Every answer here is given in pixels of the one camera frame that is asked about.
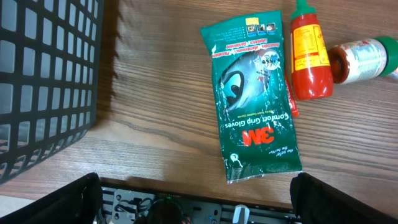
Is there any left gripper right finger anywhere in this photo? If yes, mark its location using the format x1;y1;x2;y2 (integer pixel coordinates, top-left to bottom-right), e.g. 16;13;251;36
290;172;397;224

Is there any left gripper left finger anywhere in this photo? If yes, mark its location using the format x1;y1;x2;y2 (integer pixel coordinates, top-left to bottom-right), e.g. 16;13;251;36
1;172;103;224

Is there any green glove package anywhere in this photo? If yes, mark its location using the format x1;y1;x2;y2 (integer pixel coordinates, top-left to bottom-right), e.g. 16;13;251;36
200;11;302;184

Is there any red tube package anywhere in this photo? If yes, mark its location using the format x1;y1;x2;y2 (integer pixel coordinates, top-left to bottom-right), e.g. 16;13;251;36
285;75;300;117

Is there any red sauce bottle green cap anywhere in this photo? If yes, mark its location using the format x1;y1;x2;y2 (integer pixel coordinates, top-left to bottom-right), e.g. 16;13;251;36
290;0;333;100

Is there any white jar green lid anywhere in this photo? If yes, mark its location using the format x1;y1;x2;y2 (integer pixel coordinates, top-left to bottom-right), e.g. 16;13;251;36
327;36;397;85

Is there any grey black plastic basket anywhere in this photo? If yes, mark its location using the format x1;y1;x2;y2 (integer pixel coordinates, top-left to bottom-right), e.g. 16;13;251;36
1;0;104;183

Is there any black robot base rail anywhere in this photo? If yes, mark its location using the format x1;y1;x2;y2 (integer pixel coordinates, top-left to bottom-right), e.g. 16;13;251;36
95;182;302;224

